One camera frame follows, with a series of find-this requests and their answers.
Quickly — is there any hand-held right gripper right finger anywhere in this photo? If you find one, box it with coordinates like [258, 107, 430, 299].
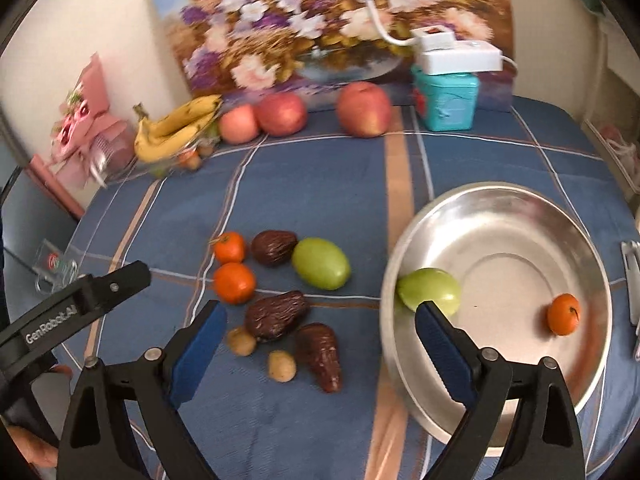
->
[414, 301, 586, 480]

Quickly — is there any green jujube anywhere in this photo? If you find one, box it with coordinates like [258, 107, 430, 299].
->
[397, 268, 462, 317]
[291, 238, 352, 291]

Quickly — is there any person's left hand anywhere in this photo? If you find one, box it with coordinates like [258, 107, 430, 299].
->
[0, 424, 60, 469]

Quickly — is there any clear glass item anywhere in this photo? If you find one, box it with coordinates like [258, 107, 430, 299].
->
[34, 239, 81, 295]

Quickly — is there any red apple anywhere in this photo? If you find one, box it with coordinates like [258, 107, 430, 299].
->
[336, 81, 392, 138]
[257, 92, 308, 137]

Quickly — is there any small tan longan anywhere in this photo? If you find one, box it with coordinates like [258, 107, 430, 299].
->
[227, 326, 258, 357]
[267, 350, 297, 382]

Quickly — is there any orange tangerine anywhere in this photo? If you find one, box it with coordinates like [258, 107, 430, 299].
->
[213, 262, 257, 305]
[546, 293, 582, 336]
[214, 231, 247, 264]

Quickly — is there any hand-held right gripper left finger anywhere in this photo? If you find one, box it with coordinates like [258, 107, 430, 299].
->
[57, 300, 228, 480]

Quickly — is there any white gooseneck lamp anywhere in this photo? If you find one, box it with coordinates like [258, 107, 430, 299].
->
[332, 0, 521, 75]

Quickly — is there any flower painting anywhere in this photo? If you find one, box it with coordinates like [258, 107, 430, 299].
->
[148, 0, 516, 111]

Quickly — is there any clear glass fruit bowl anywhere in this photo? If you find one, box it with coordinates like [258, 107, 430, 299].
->
[102, 132, 221, 186]

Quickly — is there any brown wrinkled date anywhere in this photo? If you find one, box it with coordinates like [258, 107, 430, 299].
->
[251, 230, 299, 267]
[295, 323, 344, 394]
[244, 290, 310, 343]

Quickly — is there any pink apple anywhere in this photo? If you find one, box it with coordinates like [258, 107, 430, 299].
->
[218, 105, 261, 144]

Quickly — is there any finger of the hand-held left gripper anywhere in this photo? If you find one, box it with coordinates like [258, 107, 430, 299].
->
[82, 260, 152, 319]

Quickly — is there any blue plaid tablecloth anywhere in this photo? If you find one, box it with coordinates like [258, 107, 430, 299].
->
[52, 82, 640, 480]

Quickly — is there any teal box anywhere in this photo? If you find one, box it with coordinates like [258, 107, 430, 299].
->
[411, 65, 480, 132]

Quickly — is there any yellow banana bunch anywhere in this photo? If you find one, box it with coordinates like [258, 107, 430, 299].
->
[132, 94, 223, 163]

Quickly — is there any stainless steel bowl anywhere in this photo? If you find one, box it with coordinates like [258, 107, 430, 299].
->
[380, 182, 614, 457]

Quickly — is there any pink flower bouquet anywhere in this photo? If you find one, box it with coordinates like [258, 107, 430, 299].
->
[30, 52, 137, 217]

